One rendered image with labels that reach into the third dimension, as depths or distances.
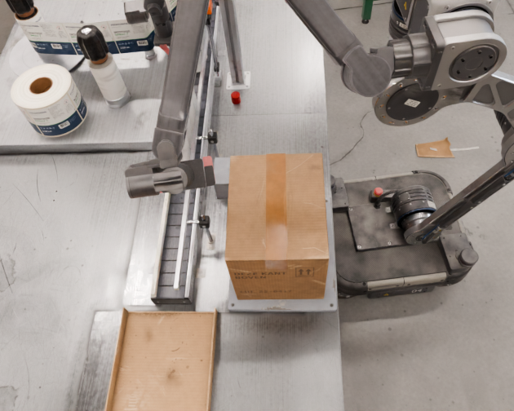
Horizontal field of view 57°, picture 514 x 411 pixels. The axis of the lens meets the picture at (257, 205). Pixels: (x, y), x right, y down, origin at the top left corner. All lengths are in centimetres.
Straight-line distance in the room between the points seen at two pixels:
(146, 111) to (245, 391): 99
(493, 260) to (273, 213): 153
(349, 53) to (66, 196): 109
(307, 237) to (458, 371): 129
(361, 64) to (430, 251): 133
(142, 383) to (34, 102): 95
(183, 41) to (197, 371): 83
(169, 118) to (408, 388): 161
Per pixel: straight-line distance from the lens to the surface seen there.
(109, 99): 178
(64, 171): 176
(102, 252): 154
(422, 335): 227
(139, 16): 160
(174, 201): 150
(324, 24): 95
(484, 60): 103
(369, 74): 94
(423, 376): 222
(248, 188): 120
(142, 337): 140
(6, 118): 195
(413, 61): 98
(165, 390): 135
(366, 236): 211
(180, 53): 95
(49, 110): 171
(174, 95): 95
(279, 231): 113
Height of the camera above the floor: 212
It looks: 59 degrees down
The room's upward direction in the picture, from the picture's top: 8 degrees counter-clockwise
